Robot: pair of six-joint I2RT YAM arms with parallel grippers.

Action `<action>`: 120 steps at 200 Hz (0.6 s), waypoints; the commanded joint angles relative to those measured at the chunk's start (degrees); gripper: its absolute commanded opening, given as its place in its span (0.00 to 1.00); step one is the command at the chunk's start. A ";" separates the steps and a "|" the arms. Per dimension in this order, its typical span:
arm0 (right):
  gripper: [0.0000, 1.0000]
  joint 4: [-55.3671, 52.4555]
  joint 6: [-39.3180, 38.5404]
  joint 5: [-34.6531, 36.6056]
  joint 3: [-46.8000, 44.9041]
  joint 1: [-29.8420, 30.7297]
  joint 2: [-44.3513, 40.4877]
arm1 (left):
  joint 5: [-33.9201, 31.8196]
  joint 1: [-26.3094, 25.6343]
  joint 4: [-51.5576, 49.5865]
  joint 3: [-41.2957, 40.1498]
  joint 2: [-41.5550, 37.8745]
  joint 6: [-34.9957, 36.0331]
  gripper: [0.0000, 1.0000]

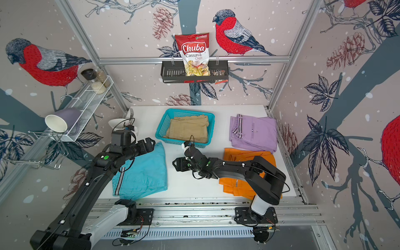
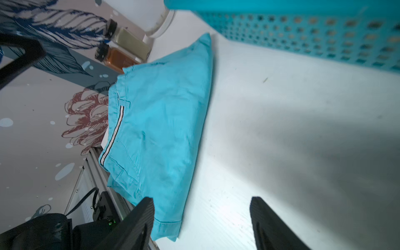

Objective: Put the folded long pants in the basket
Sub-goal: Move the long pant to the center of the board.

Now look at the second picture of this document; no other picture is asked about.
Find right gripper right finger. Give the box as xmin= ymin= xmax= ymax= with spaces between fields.
xmin=250 ymin=196 xmax=309 ymax=250

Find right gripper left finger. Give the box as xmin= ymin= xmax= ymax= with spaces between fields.
xmin=91 ymin=196 xmax=155 ymax=250

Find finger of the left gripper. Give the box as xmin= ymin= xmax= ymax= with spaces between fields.
xmin=1 ymin=34 xmax=46 ymax=90

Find teal pants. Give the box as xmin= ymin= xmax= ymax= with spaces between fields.
xmin=99 ymin=33 xmax=213 ymax=241

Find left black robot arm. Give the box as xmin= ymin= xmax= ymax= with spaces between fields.
xmin=1 ymin=34 xmax=119 ymax=250

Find teal plastic basket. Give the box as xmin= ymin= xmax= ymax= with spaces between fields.
xmin=164 ymin=0 xmax=400 ymax=73

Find brown spice jar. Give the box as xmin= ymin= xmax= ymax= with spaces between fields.
xmin=95 ymin=42 xmax=140 ymax=74

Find light spice jar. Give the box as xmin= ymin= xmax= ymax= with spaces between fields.
xmin=103 ymin=19 xmax=151 ymax=61

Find white utensil holder cup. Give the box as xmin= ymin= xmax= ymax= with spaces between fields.
xmin=106 ymin=0 xmax=175 ymax=39

